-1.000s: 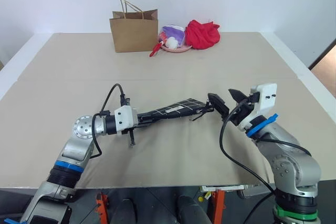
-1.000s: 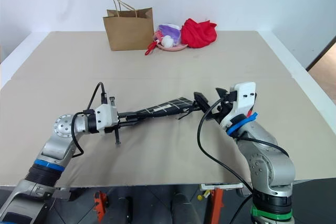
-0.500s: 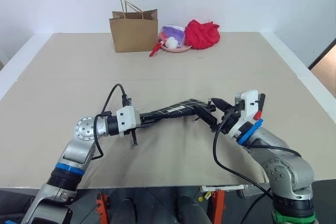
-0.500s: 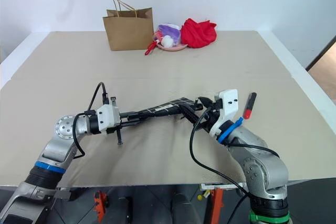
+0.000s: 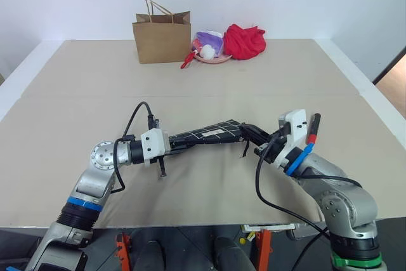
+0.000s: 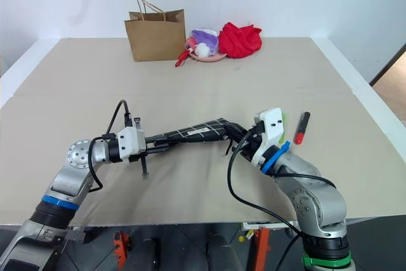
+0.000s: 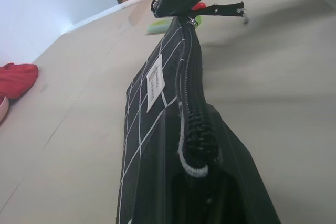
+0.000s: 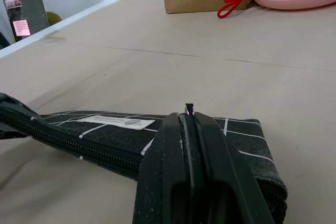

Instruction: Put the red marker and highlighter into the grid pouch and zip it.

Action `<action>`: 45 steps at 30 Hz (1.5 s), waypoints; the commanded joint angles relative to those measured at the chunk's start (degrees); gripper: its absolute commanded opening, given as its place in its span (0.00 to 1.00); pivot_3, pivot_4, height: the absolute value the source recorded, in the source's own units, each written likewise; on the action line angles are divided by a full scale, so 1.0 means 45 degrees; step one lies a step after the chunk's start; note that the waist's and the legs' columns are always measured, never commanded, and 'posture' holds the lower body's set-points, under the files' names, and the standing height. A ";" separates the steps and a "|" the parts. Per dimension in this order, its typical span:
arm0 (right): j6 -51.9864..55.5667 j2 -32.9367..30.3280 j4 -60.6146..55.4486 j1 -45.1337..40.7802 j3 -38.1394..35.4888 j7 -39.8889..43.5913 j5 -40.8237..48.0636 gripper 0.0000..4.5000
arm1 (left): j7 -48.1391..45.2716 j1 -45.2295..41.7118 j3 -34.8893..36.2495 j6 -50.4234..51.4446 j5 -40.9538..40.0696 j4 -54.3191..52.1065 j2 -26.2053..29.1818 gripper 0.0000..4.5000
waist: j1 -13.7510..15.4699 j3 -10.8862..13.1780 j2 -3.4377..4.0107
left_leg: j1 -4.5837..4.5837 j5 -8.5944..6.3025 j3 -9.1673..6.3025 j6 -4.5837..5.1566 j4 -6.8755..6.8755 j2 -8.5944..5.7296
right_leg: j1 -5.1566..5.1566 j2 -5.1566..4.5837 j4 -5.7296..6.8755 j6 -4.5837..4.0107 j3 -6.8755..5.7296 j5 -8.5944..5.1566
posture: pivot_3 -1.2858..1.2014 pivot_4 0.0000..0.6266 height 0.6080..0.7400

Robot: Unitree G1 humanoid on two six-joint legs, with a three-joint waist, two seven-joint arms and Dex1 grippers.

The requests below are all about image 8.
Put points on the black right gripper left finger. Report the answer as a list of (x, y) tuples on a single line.
[(157, 176)]

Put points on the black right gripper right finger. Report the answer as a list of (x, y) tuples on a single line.
[(225, 182)]

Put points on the black grid zip pouch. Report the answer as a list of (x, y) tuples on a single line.
[(110, 140)]

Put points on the metal zipper pull tab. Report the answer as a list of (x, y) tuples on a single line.
[(188, 108)]

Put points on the olive green chair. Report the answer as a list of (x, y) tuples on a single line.
[(53, 18)]

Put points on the pink plastic plate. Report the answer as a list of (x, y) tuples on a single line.
[(294, 1)]

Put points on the black computer monitor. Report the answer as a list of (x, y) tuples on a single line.
[(25, 14)]

